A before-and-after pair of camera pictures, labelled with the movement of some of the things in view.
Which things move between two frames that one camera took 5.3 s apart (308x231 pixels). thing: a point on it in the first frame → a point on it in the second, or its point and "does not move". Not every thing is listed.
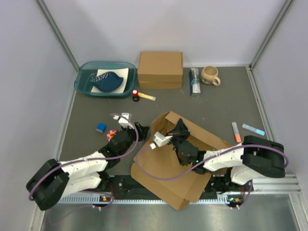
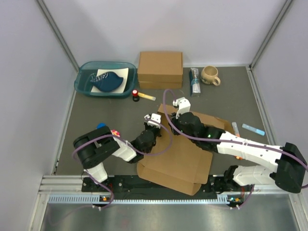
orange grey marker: [236, 130] does not move
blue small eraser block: [101, 127] does not move
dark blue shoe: [106, 81] does not move
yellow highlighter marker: [145, 96] does not move
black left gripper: [143, 131] → [146, 126]
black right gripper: [180, 130] → [173, 120]
